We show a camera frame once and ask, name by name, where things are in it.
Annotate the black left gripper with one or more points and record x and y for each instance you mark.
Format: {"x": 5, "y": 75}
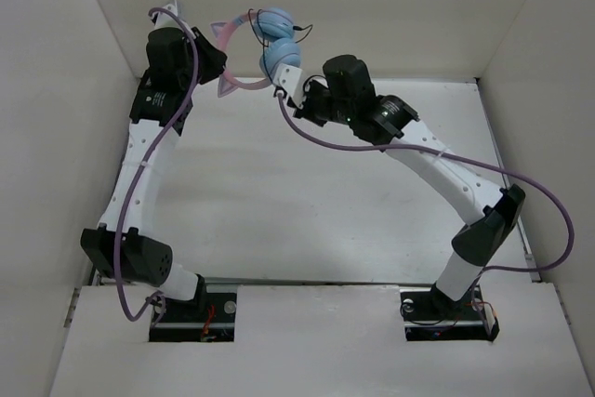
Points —
{"x": 216, "y": 58}

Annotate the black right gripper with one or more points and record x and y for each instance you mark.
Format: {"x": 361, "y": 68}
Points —
{"x": 309, "y": 89}

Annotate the pink blue cat-ear headphones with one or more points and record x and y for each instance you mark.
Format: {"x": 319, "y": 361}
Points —
{"x": 275, "y": 30}

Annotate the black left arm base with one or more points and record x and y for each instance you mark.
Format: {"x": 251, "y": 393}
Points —
{"x": 212, "y": 321}

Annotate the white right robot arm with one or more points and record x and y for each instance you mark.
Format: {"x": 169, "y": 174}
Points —
{"x": 347, "y": 96}

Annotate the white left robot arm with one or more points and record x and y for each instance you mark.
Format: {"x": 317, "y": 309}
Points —
{"x": 123, "y": 243}

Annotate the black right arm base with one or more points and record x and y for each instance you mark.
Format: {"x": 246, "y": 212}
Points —
{"x": 472, "y": 319}

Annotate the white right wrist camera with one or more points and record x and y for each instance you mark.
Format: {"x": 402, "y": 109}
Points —
{"x": 290, "y": 80}

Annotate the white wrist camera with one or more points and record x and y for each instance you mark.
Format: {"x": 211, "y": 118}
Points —
{"x": 290, "y": 80}
{"x": 164, "y": 16}

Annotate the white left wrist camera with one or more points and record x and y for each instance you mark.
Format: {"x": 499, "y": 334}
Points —
{"x": 164, "y": 16}

